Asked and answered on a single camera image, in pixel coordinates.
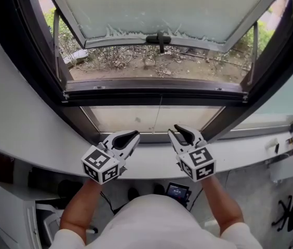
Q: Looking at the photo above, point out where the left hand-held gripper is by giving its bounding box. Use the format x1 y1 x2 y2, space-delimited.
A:
81 130 141 185

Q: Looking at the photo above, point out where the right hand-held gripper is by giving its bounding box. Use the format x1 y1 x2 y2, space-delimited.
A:
167 124 217 183

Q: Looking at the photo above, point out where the thin blind pull cord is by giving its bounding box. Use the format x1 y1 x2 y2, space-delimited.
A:
151 93 162 134

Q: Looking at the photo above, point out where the person's left forearm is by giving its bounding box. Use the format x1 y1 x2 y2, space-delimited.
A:
59 177 103 245

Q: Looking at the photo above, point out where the person's right forearm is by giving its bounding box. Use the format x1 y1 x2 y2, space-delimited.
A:
201 175 245 236

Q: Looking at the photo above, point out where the white window sill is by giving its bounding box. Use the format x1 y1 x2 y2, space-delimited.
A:
0 128 293 181

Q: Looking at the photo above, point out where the person's black shoe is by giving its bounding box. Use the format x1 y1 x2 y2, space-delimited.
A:
152 183 166 196
127 187 141 201

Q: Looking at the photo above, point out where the small black screen device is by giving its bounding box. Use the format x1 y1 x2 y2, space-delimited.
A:
165 182 190 205

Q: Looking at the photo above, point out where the white paper roll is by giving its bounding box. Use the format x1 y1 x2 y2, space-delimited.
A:
264 138 278 150

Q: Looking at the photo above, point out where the person's white shirt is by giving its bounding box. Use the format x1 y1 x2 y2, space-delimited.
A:
49 193 263 249

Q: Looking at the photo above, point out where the pale green roller blind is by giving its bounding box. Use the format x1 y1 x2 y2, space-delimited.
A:
233 58 293 131

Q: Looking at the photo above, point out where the white desk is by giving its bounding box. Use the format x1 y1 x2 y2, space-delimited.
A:
268 149 293 184

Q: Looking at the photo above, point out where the black office chair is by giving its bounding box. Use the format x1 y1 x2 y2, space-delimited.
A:
271 193 293 233

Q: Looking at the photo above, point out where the frosted glass window sash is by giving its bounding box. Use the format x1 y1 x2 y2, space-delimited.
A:
42 0 289 53

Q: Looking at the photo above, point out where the white cabinet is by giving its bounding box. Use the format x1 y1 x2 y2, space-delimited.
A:
0 183 43 249

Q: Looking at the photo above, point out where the black cable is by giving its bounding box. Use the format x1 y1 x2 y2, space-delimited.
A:
190 187 205 213
100 190 122 215

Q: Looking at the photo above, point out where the black window handle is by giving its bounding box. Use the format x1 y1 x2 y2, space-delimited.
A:
145 31 172 54

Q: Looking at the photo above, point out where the black window frame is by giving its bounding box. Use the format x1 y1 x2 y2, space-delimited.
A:
0 0 293 146

